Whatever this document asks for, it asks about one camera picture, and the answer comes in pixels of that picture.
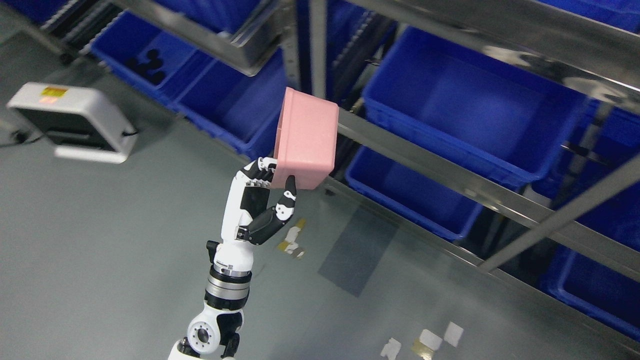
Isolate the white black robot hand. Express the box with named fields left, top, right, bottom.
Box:
left=212, top=157, right=297, bottom=277

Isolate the pink plastic storage box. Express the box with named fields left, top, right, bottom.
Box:
left=270, top=87, right=339, bottom=191

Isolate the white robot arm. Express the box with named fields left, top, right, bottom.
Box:
left=167, top=240, right=254, bottom=360

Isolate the left blue shelf bin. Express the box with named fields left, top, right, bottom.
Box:
left=174, top=50, right=287, bottom=160

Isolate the lower blue shelf bin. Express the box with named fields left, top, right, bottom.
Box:
left=344, top=146, right=483, bottom=242

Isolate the large blue shelf bin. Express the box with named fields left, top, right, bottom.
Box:
left=362, top=27, right=588, bottom=190

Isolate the far left blue bin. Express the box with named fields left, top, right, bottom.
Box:
left=90, top=11, right=212, bottom=110

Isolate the white grey floor device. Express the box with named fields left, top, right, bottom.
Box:
left=6, top=82, right=139, bottom=164

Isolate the bottom right blue bin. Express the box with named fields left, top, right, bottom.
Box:
left=538, top=245, right=640, bottom=342

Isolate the metal shelf rack frame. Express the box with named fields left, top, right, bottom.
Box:
left=45, top=0, right=640, bottom=360

